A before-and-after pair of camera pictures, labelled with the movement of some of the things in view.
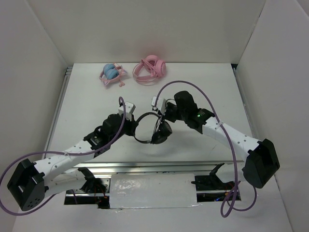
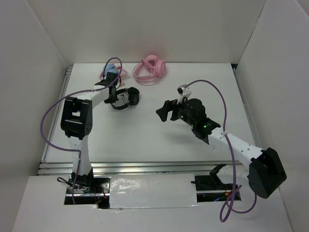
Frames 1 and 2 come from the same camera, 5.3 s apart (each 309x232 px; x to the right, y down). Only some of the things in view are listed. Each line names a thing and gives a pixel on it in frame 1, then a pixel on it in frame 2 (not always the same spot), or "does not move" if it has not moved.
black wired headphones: [162, 131] → [133, 94]
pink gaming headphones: [157, 68] does not move
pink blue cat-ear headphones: [111, 73] does not move
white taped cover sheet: [152, 190] does not move
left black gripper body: [128, 128] → [112, 99]
